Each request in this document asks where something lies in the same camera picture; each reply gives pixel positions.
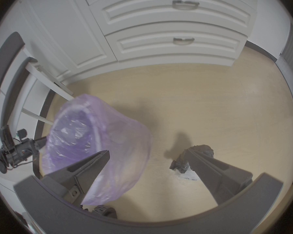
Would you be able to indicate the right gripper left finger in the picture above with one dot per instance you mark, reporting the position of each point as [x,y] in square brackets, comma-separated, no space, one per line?
[83,172]

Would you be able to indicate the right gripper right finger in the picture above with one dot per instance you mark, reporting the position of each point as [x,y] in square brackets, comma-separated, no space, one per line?
[210,174]

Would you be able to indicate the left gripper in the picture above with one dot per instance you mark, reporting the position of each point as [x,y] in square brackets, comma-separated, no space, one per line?
[23,149]

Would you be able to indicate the purple plastic bag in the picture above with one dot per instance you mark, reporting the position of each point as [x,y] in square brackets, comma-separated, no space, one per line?
[127,140]

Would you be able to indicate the crumpled black plastic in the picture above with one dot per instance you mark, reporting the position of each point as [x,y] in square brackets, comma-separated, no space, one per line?
[200,151]

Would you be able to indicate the grey and white chair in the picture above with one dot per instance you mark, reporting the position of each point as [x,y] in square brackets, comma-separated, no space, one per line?
[7,57]

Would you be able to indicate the white wardrobe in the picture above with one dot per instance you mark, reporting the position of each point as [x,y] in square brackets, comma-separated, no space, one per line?
[173,21]

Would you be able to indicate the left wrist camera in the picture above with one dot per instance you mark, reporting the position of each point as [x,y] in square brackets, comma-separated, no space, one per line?
[22,133]

